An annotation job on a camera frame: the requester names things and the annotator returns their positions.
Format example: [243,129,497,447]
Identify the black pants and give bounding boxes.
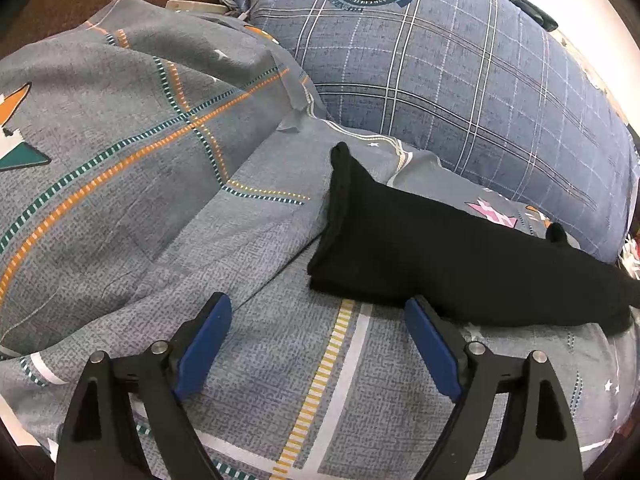
[307,143,639,335]

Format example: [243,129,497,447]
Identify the grey patterned bed sheet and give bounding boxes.
[0,0,630,480]

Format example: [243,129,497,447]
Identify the blue plaid pillow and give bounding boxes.
[222,0,639,262]

